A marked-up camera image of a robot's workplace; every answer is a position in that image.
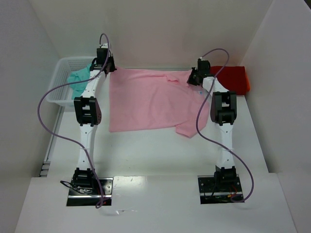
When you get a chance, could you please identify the pink polo shirt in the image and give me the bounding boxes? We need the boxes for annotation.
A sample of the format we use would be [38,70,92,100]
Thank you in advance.
[109,67,209,138]

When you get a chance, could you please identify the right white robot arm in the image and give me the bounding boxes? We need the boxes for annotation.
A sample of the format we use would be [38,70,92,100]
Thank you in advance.
[187,58,237,191]

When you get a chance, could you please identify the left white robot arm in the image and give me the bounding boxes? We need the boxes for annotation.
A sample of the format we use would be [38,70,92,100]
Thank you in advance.
[72,44,116,194]

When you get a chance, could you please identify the white plastic basket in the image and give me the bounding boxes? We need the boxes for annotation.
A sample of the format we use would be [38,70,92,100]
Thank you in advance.
[46,56,94,108]

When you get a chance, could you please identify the red folded t shirt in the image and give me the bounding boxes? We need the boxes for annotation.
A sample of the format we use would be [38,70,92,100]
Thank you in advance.
[216,66,250,95]

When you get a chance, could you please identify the teal t shirt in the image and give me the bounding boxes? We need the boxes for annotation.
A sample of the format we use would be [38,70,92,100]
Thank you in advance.
[67,64,91,100]

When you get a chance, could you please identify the white cable chain segment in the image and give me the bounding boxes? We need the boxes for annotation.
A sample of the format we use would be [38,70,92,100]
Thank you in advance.
[39,161,51,178]

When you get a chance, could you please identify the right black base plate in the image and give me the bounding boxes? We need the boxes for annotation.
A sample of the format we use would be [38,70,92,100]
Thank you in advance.
[198,175,244,204]

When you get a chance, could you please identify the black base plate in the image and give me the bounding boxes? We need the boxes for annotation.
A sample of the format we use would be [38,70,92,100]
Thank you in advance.
[198,175,244,204]
[66,178,113,207]

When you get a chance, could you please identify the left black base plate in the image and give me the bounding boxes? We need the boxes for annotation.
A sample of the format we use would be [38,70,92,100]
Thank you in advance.
[66,178,113,207]

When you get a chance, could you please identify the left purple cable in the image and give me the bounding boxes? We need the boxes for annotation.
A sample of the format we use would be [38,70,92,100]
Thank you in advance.
[37,33,114,209]

